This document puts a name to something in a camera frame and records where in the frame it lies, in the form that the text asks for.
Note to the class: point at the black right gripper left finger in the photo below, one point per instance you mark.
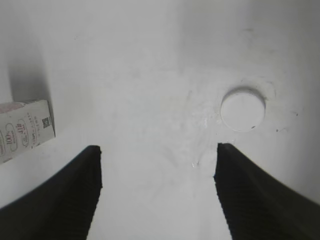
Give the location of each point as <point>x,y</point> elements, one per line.
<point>62,208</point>

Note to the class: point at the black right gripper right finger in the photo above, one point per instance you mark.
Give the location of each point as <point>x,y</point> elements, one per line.
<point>256,206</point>

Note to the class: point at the white yili changqing yogurt bottle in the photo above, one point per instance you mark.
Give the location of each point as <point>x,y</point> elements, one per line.
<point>24,126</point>

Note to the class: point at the white plastic bottle cap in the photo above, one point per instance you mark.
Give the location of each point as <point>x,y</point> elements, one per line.
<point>242,109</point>

